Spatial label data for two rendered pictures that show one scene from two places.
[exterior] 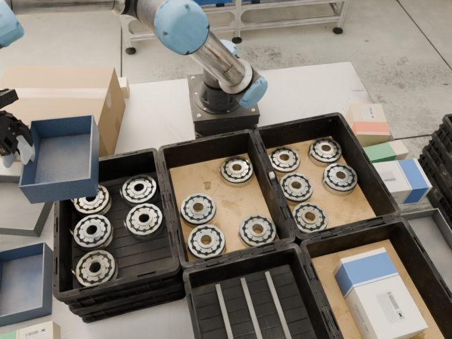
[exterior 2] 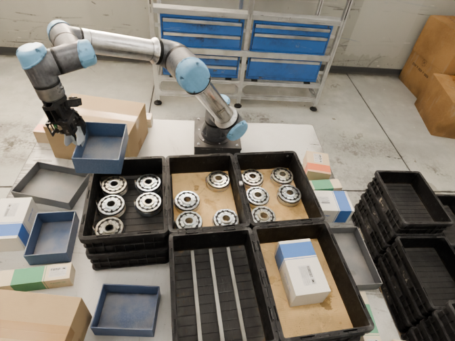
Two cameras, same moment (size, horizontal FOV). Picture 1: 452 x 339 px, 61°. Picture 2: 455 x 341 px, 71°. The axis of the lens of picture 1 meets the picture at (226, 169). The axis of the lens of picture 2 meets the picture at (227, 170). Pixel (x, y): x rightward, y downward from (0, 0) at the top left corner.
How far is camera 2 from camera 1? 0.28 m
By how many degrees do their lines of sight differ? 9
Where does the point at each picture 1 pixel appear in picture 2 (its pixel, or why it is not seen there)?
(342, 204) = (288, 212)
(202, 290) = (181, 253)
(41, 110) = not seen: hidden behind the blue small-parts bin
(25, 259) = (58, 223)
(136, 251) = (139, 223)
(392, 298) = (309, 270)
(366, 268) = (295, 249)
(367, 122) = (316, 164)
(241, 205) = (218, 203)
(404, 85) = (357, 153)
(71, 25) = (117, 79)
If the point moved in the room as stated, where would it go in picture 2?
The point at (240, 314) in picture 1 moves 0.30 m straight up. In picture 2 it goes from (204, 272) to (208, 223)
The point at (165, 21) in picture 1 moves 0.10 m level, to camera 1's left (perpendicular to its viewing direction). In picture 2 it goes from (182, 70) to (154, 66)
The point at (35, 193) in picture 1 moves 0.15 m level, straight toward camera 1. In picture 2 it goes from (80, 164) to (98, 193)
